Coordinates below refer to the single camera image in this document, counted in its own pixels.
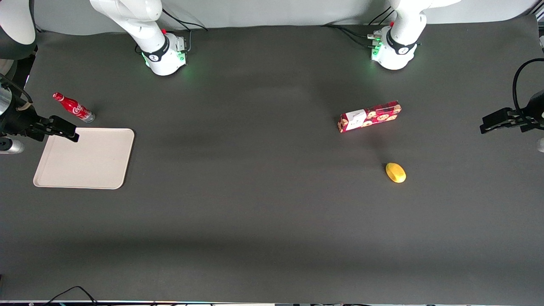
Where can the red cookie box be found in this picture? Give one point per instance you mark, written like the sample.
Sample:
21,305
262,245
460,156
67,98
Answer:
369,117

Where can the beige plastic tray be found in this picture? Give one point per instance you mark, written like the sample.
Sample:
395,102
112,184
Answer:
87,159

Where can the dark grey table mat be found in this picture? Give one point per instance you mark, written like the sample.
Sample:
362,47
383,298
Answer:
255,191

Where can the red coke bottle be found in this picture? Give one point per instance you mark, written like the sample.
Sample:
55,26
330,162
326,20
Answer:
75,108

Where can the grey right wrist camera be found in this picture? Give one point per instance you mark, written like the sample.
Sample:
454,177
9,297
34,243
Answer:
10,145

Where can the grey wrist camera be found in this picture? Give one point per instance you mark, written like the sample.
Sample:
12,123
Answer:
10,145
540,145

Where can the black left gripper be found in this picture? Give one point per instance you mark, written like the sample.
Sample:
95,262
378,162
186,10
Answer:
534,112

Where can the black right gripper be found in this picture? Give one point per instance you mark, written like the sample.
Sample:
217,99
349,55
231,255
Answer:
18,120

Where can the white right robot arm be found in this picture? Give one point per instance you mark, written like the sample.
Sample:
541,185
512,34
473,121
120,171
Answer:
158,47

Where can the yellow lemon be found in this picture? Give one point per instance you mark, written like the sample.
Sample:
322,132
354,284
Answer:
395,172

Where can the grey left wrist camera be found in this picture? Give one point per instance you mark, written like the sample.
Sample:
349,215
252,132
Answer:
540,145

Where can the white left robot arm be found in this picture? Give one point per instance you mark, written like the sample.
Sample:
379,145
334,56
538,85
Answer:
398,46

